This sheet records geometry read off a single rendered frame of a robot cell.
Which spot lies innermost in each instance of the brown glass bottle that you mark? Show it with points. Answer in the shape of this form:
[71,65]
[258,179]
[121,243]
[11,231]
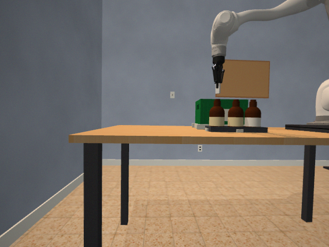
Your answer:
[235,115]
[252,115]
[217,115]

